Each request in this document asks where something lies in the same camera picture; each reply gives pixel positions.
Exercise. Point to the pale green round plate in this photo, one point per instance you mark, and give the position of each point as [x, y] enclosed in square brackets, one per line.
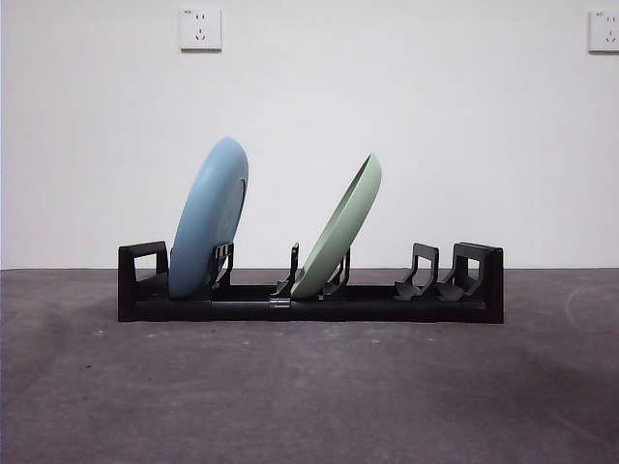
[338, 232]

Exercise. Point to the pale blue round plate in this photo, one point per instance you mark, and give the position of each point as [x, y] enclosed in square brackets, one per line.
[208, 217]

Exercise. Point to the black plastic plate rack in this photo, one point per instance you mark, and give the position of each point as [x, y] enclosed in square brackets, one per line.
[387, 311]

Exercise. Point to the white wall socket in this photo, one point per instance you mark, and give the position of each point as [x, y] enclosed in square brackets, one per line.
[201, 29]
[604, 32]

